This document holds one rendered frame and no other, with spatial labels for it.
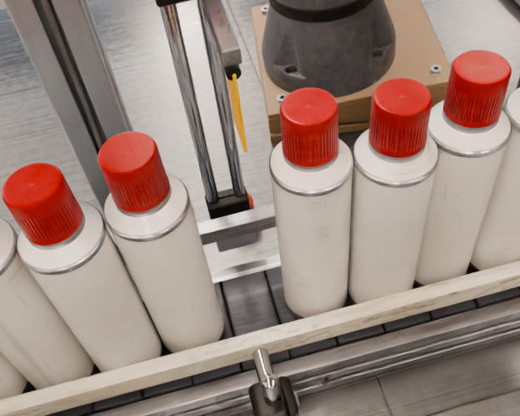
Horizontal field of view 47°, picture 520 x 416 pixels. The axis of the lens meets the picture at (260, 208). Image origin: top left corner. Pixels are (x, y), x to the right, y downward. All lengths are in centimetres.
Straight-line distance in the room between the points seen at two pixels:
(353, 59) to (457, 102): 29
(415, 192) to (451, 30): 50
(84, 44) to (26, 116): 38
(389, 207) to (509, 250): 14
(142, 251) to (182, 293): 6
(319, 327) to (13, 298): 21
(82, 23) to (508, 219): 32
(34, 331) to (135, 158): 15
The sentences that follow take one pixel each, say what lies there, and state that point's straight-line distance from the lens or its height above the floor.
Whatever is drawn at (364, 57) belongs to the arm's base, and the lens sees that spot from 65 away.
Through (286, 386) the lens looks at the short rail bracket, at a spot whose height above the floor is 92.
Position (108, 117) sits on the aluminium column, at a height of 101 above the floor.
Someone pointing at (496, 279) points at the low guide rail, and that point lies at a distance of 48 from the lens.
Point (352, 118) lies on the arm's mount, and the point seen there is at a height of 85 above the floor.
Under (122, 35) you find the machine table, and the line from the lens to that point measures 90.
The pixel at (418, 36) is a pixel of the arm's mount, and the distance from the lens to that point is 74.
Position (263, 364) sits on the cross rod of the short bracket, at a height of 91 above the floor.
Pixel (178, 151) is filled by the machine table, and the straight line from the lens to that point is 69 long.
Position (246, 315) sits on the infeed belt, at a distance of 50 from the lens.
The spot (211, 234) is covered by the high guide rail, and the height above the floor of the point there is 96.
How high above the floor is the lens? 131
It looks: 51 degrees down
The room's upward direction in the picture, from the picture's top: 8 degrees counter-clockwise
